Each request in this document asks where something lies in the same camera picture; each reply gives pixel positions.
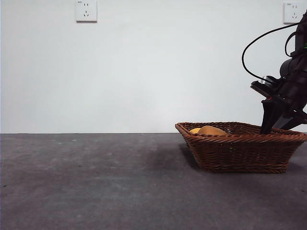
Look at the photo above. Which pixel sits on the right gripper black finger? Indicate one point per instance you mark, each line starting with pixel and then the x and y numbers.
pixel 293 121
pixel 271 115

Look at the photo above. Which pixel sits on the brown wicker basket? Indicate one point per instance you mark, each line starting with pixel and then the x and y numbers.
pixel 239 153

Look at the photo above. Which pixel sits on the brown potato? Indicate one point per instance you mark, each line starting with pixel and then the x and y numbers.
pixel 211 131

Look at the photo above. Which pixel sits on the yellow corn cob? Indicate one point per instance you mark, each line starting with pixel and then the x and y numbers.
pixel 194 131

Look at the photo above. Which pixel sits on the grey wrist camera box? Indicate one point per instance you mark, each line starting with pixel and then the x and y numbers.
pixel 262 87

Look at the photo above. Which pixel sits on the white wall socket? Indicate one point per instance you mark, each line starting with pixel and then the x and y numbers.
pixel 291 12
pixel 86 12

